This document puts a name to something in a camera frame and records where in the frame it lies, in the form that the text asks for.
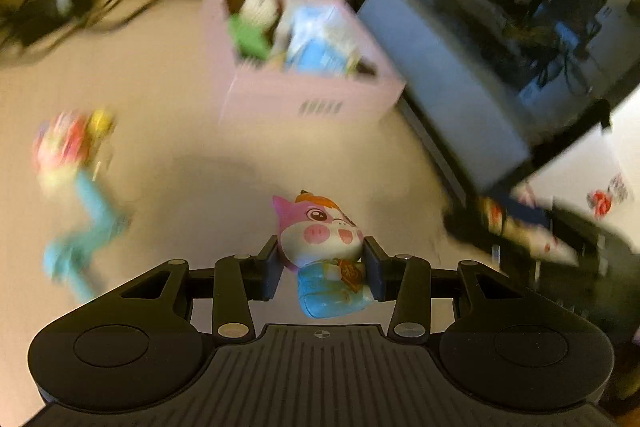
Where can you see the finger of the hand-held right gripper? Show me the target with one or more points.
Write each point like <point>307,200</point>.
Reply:
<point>525,214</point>

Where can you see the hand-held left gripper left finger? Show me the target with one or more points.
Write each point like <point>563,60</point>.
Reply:
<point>272,272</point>

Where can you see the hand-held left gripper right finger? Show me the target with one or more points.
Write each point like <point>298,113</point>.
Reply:
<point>374,272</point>

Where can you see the pink pig figurine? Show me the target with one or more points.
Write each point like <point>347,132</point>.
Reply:
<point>320,237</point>

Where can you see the pink cardboard box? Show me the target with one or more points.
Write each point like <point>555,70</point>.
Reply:
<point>300,97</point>

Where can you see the blue tissue pack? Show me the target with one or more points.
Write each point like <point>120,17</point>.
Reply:
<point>317,49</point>

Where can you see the crochet doll with green scarf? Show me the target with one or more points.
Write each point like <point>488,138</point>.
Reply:
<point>257,14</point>

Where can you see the white sheet with red print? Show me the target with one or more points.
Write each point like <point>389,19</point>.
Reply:
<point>602,199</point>

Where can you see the glass-sided computer case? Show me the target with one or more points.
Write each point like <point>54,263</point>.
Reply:
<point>500,32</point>

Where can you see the blue-legged doll toy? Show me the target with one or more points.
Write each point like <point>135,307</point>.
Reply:
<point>90,227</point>

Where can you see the yellow bells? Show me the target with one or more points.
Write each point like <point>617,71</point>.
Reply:
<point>101,121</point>

